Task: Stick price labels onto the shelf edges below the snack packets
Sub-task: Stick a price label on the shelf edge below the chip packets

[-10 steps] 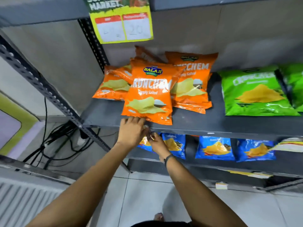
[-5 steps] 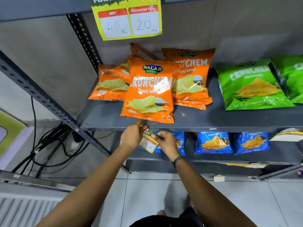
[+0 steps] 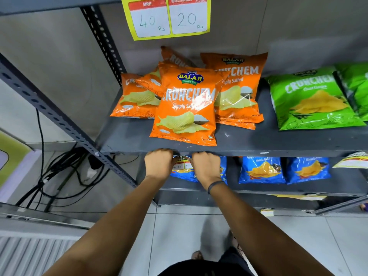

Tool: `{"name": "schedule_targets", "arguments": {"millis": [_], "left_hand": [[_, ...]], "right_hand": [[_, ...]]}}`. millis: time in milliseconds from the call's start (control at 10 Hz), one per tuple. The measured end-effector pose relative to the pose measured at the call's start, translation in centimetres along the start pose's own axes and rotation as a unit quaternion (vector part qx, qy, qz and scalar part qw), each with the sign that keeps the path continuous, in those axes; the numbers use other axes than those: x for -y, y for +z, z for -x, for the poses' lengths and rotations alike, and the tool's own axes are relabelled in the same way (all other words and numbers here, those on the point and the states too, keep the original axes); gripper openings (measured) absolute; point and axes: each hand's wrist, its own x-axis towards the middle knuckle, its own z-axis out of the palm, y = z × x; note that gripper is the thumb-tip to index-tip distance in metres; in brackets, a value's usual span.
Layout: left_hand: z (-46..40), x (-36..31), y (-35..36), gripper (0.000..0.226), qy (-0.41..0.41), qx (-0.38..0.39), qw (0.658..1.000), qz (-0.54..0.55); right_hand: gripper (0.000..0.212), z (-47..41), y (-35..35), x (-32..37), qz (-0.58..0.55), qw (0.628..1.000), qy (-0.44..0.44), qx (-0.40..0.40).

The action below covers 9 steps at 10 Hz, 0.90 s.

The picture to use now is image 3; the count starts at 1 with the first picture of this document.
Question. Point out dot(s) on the person's left fingers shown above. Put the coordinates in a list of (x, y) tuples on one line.
[(173, 161)]

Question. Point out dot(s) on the large yellow price sign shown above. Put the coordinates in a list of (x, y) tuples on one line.
[(166, 17)]

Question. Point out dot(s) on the person's left forearm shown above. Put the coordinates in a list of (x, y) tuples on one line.
[(115, 227)]

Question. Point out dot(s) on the pile of orange chip packets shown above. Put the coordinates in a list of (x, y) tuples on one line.
[(184, 106)]

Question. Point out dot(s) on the person's left hand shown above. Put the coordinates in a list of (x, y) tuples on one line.
[(157, 163)]

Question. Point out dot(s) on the yellow white shelf label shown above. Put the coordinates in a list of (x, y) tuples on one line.
[(352, 160)]

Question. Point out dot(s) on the person's right forearm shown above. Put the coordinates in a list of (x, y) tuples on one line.
[(258, 235)]

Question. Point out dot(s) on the white ribbed panel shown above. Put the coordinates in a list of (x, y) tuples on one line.
[(31, 255)]

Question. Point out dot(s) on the white power plug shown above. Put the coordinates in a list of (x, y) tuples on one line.
[(92, 169)]

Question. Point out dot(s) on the person's foot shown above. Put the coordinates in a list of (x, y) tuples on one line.
[(237, 244), (197, 254)]

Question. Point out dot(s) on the black wristband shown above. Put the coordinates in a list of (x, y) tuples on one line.
[(215, 184)]

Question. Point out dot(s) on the grey metal shelf rack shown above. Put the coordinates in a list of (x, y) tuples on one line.
[(258, 139)]

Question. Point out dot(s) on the green chip packet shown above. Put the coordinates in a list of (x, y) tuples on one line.
[(355, 83), (310, 100)]

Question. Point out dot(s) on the small yellow white price label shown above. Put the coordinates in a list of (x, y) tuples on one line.
[(182, 166)]

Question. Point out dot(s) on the silver metal rail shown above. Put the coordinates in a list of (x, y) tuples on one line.
[(43, 217)]

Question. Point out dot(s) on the person's right hand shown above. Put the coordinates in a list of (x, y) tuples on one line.
[(207, 168)]

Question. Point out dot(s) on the green yellow board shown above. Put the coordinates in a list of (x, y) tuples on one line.
[(11, 155)]

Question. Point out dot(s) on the person's left foot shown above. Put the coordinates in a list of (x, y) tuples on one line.
[(197, 254)]

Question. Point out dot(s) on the person's right fingers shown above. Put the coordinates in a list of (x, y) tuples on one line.
[(192, 163)]

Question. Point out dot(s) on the yellow flat shelf label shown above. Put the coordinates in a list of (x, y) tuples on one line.
[(302, 197)]

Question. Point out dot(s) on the person's right foot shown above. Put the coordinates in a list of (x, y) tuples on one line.
[(237, 244)]

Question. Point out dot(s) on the blue chip packet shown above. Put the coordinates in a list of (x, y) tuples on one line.
[(184, 176), (307, 169), (261, 169)]

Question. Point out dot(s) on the person's black shorts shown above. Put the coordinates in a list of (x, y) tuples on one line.
[(207, 265)]

